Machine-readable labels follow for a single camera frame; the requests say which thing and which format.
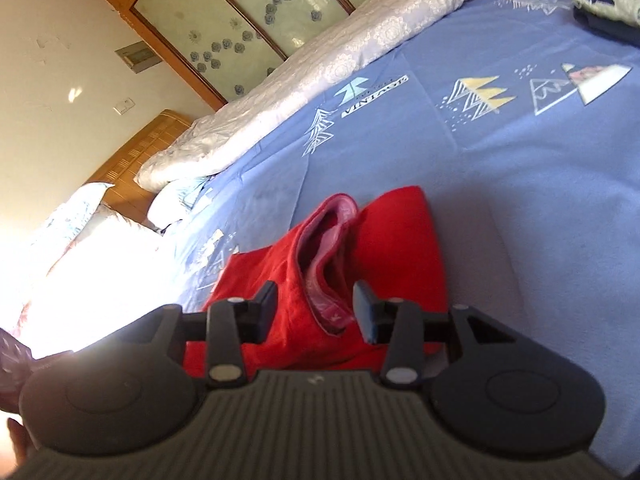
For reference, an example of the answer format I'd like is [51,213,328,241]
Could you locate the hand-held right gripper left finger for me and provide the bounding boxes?
[142,280,279,388]

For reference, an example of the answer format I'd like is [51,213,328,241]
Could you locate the white printed pillow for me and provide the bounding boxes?
[146,176,212,235]

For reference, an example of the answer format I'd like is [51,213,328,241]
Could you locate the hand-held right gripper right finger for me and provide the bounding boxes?
[352,281,501,386]

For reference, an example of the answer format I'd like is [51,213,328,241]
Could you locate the grey wall panel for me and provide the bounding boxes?
[115,42,164,75]

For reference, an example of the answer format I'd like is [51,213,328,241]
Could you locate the red sweater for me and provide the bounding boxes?
[182,186,448,380]

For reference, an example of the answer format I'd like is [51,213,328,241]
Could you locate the white patterned quilt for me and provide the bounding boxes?
[134,0,548,192]

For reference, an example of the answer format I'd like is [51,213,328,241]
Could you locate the wooden headboard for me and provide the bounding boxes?
[85,110,193,226]

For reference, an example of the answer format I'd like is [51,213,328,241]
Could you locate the wooden wardrobe with glass doors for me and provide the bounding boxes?
[77,0,421,112]

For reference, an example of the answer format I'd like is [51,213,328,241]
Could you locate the blue printed bed sheet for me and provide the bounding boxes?
[165,0,640,477]

